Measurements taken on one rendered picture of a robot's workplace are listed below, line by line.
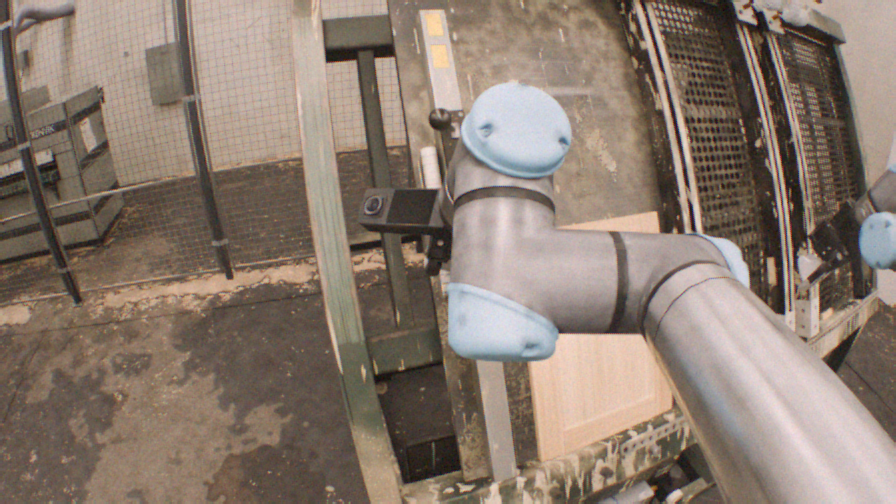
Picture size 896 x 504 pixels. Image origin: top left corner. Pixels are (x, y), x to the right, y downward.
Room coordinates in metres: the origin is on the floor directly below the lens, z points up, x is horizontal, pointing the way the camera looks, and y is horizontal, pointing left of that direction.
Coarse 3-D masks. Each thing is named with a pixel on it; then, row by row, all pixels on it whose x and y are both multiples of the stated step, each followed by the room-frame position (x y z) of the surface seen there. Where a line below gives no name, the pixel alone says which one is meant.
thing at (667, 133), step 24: (624, 0) 1.13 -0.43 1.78; (648, 0) 1.10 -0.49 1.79; (624, 24) 1.12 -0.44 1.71; (648, 24) 1.09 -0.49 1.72; (648, 48) 1.03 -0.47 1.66; (648, 72) 1.02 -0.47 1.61; (648, 96) 1.01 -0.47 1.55; (672, 96) 0.98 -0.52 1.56; (648, 120) 1.00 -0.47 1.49; (672, 120) 0.97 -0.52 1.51; (672, 144) 0.92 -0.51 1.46; (672, 168) 0.90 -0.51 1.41; (672, 192) 0.89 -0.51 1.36; (696, 192) 0.88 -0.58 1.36; (672, 216) 0.87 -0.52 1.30; (696, 216) 0.85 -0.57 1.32
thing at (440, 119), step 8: (432, 112) 0.71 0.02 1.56; (440, 112) 0.70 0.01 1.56; (448, 112) 0.71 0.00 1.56; (432, 120) 0.70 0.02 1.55; (440, 120) 0.70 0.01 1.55; (448, 120) 0.70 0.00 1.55; (440, 128) 0.70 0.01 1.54; (448, 128) 0.76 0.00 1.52; (456, 128) 0.80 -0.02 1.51; (456, 136) 0.79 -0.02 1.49
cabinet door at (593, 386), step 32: (576, 224) 0.81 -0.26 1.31; (608, 224) 0.83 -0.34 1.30; (640, 224) 0.85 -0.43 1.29; (576, 352) 0.67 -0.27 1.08; (608, 352) 0.69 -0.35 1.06; (640, 352) 0.71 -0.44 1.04; (544, 384) 0.62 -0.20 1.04; (576, 384) 0.64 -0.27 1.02; (608, 384) 0.65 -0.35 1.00; (640, 384) 0.67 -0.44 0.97; (544, 416) 0.59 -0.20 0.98; (576, 416) 0.60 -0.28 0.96; (608, 416) 0.61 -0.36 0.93; (640, 416) 0.62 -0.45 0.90; (544, 448) 0.55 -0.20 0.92; (576, 448) 0.56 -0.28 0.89
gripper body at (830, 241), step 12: (852, 204) 0.53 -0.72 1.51; (840, 216) 0.54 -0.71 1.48; (852, 216) 0.49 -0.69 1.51; (816, 228) 0.56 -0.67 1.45; (828, 228) 0.53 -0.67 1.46; (840, 228) 0.52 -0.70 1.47; (852, 228) 0.50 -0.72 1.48; (816, 240) 0.55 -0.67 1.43; (828, 240) 0.52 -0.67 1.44; (840, 240) 0.51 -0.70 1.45; (816, 252) 0.54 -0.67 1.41; (828, 252) 0.52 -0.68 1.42; (840, 252) 0.49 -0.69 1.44; (840, 264) 0.50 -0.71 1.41
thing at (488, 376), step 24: (432, 72) 0.87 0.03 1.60; (432, 96) 0.85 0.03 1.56; (456, 96) 0.85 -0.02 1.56; (480, 360) 0.61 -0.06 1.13; (480, 384) 0.58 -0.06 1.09; (504, 384) 0.59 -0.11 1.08; (480, 408) 0.57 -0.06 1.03; (504, 408) 0.57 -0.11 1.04; (504, 432) 0.54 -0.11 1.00; (504, 456) 0.51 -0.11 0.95
